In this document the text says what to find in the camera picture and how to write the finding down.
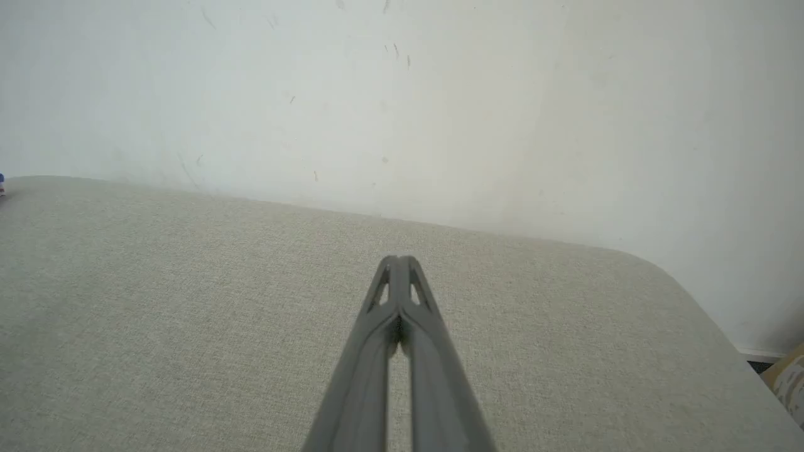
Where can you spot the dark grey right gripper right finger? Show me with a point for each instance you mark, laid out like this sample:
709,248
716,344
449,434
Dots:
440,389

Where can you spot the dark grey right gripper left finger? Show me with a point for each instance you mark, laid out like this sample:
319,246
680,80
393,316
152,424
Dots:
358,376

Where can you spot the grey fabric sofa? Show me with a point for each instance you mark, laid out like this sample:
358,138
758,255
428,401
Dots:
188,326

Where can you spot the cardboard box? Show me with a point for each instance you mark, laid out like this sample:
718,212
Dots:
788,383

